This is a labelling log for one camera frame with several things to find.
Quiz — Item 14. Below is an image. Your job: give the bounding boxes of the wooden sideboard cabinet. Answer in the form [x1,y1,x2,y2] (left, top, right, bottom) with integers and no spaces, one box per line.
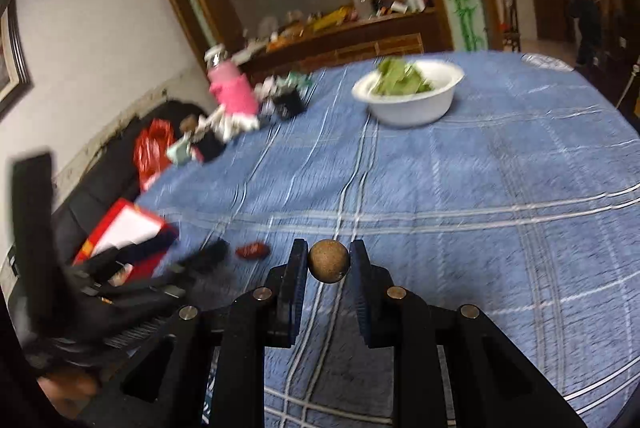
[240,9,452,84]

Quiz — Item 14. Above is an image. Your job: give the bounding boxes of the white cloth pile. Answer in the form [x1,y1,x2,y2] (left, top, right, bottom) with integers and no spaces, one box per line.
[206,72,314,143]

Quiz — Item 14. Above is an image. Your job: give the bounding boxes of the pink knitted sleeve bottle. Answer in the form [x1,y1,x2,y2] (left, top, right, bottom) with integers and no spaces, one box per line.
[204,44,259,116]

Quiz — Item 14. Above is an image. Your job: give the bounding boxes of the red plastic bag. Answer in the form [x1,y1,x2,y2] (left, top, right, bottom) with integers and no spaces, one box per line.
[134,118,175,192]

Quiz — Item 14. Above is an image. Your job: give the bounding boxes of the person's left hand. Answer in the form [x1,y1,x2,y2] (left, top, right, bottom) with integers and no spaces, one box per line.
[37,367,100,419]

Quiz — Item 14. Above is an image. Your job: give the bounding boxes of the red jujube date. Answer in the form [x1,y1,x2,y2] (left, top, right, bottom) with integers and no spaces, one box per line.
[235,242,271,260]

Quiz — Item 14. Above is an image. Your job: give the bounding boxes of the light green cloth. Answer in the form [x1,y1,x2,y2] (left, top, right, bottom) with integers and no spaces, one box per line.
[166,136,193,166]

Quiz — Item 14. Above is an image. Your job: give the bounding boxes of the green leafy vegetables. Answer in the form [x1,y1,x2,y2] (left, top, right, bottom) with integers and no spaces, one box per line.
[372,56,434,96]

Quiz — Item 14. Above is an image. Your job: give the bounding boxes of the black box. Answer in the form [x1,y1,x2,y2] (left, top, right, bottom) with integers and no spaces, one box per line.
[272,89,306,122]

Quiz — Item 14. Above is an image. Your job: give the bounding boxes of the black leather sofa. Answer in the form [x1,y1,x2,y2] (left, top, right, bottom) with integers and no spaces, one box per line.
[52,100,204,263]

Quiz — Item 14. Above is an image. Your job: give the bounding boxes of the person in background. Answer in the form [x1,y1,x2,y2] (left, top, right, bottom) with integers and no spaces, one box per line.
[570,0,602,66]

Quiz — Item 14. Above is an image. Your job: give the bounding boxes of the blue plaid tablecloth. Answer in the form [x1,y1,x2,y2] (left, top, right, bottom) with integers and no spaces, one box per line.
[138,52,639,427]

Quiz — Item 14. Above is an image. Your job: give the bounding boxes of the white bowl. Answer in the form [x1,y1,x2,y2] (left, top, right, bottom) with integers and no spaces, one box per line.
[352,60,464,128]

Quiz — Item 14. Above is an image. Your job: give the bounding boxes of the framed wall picture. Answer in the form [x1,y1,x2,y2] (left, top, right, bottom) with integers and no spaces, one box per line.
[0,0,32,119]

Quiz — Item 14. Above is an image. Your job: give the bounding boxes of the brown longan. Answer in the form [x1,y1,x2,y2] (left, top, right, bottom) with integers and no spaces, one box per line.
[308,240,350,284]

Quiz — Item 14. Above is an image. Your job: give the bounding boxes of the red white cardboard tray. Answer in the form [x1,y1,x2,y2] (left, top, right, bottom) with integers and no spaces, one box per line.
[73,198,178,285]

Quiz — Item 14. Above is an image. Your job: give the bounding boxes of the dark jar with cork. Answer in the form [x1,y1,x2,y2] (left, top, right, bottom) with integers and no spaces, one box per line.
[180,115,226,164]

